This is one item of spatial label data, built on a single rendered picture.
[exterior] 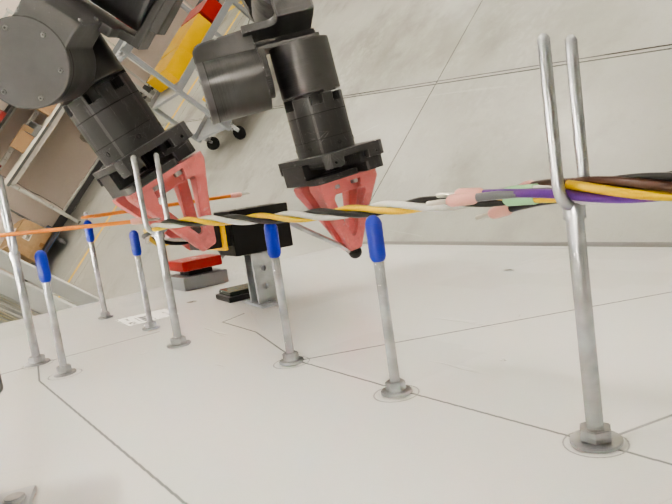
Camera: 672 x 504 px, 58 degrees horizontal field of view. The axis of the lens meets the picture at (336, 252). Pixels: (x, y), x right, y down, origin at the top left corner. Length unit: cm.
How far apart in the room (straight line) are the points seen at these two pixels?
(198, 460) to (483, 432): 12
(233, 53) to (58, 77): 20
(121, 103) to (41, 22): 10
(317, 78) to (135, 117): 17
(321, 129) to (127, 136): 17
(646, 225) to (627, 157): 26
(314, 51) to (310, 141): 8
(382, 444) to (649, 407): 11
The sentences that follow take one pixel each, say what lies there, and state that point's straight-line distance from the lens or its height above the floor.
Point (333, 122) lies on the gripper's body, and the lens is 58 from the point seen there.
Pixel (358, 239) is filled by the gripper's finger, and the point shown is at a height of 105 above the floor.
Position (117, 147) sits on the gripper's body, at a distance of 51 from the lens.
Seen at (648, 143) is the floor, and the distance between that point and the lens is 198.
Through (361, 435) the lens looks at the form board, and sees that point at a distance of 26.
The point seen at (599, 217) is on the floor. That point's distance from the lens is 189.
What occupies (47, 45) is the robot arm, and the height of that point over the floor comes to 136.
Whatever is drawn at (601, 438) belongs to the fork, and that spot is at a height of 116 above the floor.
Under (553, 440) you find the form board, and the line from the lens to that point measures 25.
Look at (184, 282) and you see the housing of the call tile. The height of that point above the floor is 111.
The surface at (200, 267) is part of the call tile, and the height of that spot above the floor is 110.
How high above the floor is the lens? 137
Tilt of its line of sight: 31 degrees down
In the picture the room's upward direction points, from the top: 55 degrees counter-clockwise
